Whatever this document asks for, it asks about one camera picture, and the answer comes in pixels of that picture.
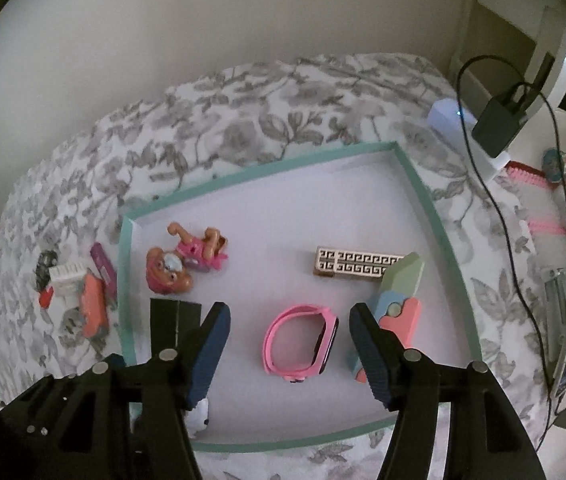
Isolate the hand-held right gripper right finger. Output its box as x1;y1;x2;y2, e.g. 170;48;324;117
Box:
349;302;548;480

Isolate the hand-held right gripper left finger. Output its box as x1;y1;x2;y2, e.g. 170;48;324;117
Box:
0;301;232;480

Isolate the black charger plug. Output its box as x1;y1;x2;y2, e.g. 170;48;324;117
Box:
149;298;201;356

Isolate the pink smart watch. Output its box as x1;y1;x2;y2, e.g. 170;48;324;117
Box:
262;304;340;385

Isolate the pastel toy knife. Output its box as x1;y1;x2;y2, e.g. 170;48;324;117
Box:
347;252;426;385

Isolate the pink pup toy figure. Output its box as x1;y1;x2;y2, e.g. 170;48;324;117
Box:
145;222;229;295

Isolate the gold patterned box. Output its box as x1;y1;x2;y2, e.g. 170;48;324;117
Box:
313;246;406;279

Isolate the orange eraser block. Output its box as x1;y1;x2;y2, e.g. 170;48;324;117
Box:
78;275;110;337

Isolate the maroon tube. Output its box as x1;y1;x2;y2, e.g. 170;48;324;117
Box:
90;242;118;301

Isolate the teal shallow cardboard tray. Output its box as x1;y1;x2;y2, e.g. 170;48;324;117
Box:
117;141;484;453

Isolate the white toy chair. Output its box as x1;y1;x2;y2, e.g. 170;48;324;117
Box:
48;261;88;297

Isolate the black toy car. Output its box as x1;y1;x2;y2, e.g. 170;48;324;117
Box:
34;251;60;291

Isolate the clear pencil case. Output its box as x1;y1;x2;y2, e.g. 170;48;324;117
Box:
540;265;566;321

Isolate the pink fringed cloth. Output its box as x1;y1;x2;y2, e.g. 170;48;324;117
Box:
505;161;566;236

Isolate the white power strip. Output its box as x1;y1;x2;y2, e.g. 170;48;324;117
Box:
427;100;511;181

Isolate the black power adapter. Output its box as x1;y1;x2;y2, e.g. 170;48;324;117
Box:
472;82;534;158

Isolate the teal round item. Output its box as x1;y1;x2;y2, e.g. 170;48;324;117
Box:
542;149;564;181

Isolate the white wooden shelf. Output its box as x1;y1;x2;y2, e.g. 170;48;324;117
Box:
443;0;554;96

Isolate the black charger with cable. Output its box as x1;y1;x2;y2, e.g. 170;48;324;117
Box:
455;55;566;456

